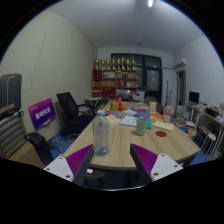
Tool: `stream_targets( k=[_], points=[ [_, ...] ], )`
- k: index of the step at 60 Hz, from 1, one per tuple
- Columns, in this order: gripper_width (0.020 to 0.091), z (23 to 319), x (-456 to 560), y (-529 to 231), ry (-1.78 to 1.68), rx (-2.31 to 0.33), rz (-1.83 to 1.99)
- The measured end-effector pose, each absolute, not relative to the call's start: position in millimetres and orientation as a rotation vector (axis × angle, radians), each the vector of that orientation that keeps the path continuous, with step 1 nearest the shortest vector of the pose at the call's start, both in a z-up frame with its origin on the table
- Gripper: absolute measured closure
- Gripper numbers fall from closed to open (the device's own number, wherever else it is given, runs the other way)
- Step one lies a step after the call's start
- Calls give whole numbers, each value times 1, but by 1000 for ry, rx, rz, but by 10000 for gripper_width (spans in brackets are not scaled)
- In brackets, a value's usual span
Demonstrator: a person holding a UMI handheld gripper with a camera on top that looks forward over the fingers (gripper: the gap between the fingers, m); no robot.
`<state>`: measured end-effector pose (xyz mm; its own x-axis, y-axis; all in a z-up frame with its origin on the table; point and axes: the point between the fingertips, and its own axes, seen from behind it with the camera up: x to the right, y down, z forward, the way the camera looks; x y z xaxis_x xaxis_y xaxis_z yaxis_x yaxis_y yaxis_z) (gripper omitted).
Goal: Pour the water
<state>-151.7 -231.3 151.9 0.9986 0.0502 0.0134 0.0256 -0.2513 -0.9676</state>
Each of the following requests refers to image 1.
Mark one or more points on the wooden shelf unit with trophies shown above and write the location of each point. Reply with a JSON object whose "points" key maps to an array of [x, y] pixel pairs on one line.
{"points": [[115, 81]]}

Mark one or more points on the purple sign board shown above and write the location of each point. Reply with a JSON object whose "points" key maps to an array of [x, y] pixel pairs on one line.
{"points": [[41, 114]]}

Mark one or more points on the pink flowers in white pot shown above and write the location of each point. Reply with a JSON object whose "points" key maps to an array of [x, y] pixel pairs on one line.
{"points": [[168, 111]]}

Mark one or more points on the brown padded chair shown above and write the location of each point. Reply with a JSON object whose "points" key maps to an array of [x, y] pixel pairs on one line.
{"points": [[159, 105]]}

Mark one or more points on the black office chair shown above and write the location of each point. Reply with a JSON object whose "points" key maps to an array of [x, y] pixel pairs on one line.
{"points": [[68, 106]]}

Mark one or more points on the ceiling light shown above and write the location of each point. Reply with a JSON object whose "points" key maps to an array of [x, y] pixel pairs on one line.
{"points": [[150, 3]]}

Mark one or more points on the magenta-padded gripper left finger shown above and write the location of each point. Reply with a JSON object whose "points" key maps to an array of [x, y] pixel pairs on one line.
{"points": [[59, 166]]}

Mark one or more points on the white wall air conditioner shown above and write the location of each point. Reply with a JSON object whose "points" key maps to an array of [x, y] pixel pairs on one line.
{"points": [[180, 62]]}

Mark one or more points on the grey striped chair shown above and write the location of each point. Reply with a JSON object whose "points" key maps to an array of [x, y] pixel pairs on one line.
{"points": [[10, 135]]}

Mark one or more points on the dark glass door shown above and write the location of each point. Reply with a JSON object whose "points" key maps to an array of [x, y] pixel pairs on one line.
{"points": [[153, 78]]}

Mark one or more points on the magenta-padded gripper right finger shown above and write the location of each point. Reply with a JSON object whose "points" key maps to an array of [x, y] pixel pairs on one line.
{"points": [[165, 165]]}

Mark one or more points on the flat round red coaster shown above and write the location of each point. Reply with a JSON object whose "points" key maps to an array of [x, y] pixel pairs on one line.
{"points": [[161, 133]]}

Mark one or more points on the orange and white carton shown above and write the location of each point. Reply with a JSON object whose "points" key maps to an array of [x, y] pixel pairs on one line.
{"points": [[152, 107]]}

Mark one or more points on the pink flat box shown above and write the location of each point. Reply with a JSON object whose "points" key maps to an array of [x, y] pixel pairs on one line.
{"points": [[140, 109]]}

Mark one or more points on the white paper booklet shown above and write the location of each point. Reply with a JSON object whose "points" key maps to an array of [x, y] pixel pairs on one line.
{"points": [[128, 120]]}

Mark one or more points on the pale yellow envelope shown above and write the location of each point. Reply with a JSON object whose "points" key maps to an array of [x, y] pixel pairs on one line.
{"points": [[163, 125]]}

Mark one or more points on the small round white table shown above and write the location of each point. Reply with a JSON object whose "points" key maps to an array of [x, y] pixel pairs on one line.
{"points": [[92, 99]]}

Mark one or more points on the cluttered wooden side desk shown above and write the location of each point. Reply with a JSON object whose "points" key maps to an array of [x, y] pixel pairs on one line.
{"points": [[210, 116]]}

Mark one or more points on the pale yellow notebook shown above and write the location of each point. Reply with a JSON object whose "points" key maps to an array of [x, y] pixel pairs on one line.
{"points": [[114, 118]]}

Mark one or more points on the yellow gift box red ribbon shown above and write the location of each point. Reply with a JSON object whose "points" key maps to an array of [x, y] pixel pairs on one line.
{"points": [[118, 106]]}

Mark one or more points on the black case with tan trim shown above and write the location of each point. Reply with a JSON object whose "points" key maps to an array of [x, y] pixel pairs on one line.
{"points": [[9, 93]]}

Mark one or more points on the clear plastic water bottle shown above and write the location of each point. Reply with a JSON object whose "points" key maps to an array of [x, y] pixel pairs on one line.
{"points": [[100, 133]]}

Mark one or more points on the pale green cup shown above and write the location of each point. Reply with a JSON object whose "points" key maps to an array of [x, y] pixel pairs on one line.
{"points": [[141, 126]]}

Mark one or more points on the white round stool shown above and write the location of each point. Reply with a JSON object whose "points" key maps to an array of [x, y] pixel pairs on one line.
{"points": [[210, 136]]}

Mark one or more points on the black computer monitor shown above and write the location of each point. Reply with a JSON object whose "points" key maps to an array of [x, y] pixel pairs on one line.
{"points": [[194, 97]]}

